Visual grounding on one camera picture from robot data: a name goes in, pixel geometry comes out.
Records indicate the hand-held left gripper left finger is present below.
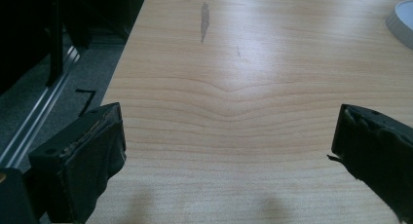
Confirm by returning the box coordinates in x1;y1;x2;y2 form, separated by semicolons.
28;101;128;224

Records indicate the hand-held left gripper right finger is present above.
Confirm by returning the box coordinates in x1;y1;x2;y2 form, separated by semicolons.
326;103;413;224

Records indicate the white saucepan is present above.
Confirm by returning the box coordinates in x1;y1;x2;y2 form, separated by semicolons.
385;0;413;51

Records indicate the aluminium floor rail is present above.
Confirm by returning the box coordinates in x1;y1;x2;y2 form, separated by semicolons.
0;45;82;169

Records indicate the black stand post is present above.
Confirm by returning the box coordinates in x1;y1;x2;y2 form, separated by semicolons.
46;0;65;88

